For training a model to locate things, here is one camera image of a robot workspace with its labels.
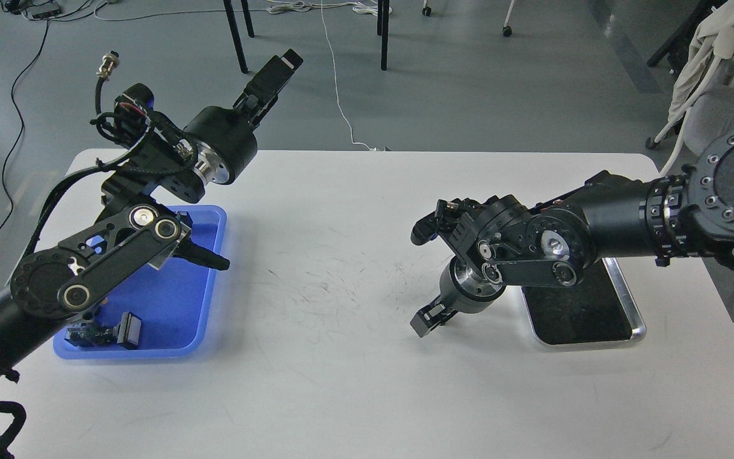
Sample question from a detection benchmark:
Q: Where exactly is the beige jacket on chair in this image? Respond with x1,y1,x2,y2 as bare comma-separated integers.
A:
652,1,734,175

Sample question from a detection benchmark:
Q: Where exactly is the black floor cable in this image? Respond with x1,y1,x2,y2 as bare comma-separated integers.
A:
0,19,53,281

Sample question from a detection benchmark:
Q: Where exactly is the yellow push button switch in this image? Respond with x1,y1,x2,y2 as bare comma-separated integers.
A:
64,322,117,347

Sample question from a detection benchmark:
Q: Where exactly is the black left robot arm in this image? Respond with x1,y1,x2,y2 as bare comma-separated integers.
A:
0,49,303,458

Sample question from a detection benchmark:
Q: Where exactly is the black table leg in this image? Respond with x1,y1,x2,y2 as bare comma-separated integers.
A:
222,0,255,75
377,0,391,71

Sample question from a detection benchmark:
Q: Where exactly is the black table leg right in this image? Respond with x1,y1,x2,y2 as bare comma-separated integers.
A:
377,0,391,71

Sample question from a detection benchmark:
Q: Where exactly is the blue plastic tray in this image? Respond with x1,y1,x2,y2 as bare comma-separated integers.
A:
54,205,227,361

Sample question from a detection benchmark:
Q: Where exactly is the silver metal tray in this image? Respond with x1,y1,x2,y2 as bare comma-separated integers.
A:
521,258,647,351

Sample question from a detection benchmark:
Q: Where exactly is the white floor cable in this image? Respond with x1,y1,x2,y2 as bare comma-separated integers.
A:
320,0,392,152

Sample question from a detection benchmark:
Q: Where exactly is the grey office chair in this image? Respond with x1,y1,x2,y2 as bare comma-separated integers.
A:
645,1,734,155

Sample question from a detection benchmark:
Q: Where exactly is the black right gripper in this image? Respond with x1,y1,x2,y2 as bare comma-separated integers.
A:
410,258,506,338

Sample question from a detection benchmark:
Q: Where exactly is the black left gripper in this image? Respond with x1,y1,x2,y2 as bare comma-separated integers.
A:
183,49,303,186

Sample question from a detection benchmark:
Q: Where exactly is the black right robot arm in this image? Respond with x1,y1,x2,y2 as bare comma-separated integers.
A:
410,130,734,337

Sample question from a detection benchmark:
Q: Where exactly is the black table leg left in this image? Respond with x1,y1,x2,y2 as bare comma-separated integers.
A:
222,0,255,75

